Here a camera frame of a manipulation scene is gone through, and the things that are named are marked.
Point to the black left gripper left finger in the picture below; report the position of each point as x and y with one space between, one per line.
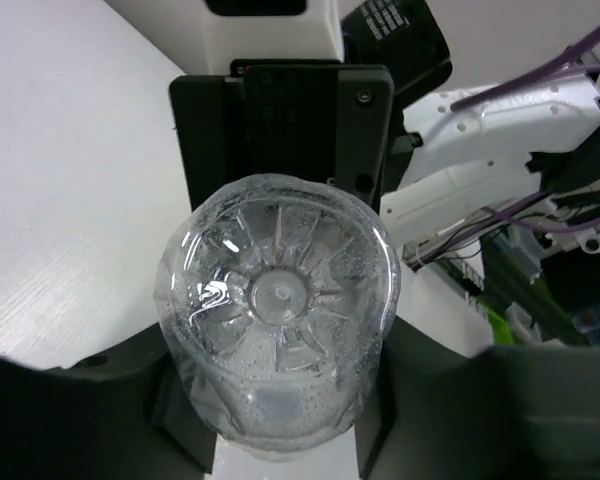
117 414

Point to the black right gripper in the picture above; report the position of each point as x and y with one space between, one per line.
319 121

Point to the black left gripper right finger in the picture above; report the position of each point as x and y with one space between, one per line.
506 413

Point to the clear bottle blue label white cap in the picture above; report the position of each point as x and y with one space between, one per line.
275 297

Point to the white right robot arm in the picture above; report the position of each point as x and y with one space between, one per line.
515 144

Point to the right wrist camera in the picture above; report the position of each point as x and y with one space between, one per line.
202 39

